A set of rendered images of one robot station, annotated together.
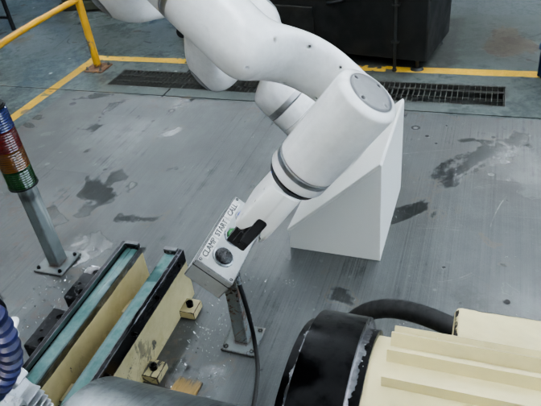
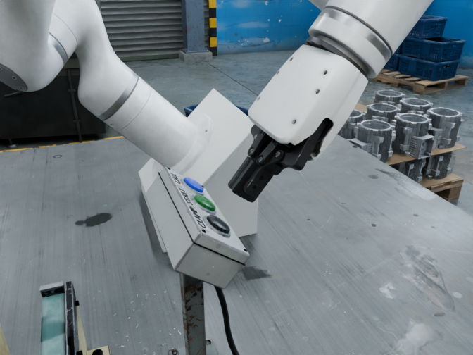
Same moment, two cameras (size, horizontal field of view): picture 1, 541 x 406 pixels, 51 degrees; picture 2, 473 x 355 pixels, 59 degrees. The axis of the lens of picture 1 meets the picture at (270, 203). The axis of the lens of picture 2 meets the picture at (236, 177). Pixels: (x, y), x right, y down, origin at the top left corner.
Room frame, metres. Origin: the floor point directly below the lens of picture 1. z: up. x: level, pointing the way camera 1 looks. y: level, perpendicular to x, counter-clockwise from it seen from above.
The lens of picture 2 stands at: (0.38, 0.34, 1.32)
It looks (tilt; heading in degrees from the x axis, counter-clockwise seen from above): 27 degrees down; 316
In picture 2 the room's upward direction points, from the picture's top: straight up
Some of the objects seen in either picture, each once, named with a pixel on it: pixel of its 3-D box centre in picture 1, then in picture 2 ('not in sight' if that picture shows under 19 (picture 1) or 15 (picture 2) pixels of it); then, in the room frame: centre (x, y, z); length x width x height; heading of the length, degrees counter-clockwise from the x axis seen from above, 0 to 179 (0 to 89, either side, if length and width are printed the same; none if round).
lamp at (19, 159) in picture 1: (11, 157); not in sight; (1.04, 0.52, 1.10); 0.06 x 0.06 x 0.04
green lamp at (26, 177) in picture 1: (19, 175); not in sight; (1.04, 0.52, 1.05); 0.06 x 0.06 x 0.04
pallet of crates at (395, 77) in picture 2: not in sight; (411, 48); (2.82, -5.08, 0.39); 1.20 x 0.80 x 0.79; 165
